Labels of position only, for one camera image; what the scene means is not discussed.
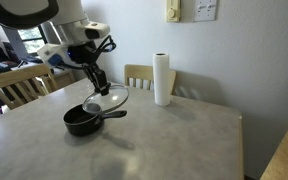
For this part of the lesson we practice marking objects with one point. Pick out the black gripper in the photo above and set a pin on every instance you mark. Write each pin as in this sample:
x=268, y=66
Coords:
x=84, y=53

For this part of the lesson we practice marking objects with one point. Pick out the glass lid with black knob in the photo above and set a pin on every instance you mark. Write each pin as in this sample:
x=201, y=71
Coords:
x=114, y=96

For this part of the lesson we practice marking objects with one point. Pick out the small wooden side cabinet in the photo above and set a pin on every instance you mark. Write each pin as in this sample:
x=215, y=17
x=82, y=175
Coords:
x=64, y=78

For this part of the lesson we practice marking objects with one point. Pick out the light wooden slatted chair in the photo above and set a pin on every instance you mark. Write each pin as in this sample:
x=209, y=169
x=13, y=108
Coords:
x=17, y=75
x=134, y=71

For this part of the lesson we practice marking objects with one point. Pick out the white paper towel roll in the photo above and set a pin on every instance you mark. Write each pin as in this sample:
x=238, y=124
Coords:
x=161, y=80

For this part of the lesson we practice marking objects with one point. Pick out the window with green view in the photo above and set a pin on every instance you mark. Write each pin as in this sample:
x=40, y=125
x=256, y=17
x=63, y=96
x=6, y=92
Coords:
x=32, y=41

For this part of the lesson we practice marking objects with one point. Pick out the grey angled panel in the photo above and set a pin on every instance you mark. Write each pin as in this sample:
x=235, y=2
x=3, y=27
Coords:
x=15, y=45

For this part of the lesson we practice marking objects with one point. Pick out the wooden counter top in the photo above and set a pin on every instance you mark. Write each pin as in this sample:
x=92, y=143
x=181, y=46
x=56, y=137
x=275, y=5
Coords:
x=287, y=150

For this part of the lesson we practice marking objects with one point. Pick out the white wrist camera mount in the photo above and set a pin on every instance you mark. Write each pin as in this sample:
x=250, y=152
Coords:
x=50, y=53

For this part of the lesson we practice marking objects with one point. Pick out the beige wall thermostat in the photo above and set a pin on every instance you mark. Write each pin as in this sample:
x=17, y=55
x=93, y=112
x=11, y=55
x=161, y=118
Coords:
x=173, y=11

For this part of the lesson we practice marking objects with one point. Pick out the white wall switch plate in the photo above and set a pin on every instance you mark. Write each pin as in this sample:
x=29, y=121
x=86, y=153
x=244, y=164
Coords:
x=205, y=10

